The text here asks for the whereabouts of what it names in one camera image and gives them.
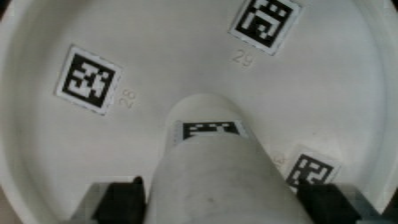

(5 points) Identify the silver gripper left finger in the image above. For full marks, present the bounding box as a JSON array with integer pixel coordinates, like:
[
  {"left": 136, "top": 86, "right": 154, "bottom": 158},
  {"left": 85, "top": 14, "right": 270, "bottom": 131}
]
[{"left": 69, "top": 176, "right": 145, "bottom": 224}]

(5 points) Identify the white round table top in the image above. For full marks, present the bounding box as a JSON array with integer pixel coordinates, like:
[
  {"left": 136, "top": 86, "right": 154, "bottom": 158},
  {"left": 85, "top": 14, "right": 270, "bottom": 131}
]
[{"left": 0, "top": 0, "right": 398, "bottom": 224}]

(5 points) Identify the white cylindrical table leg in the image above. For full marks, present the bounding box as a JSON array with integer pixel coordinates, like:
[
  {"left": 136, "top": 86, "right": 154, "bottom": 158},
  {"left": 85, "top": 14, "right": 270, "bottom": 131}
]
[{"left": 143, "top": 120, "right": 314, "bottom": 224}]

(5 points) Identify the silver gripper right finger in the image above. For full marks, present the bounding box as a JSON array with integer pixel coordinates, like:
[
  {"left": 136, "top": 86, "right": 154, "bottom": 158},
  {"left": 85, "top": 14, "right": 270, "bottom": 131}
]
[{"left": 296, "top": 184, "right": 380, "bottom": 224}]

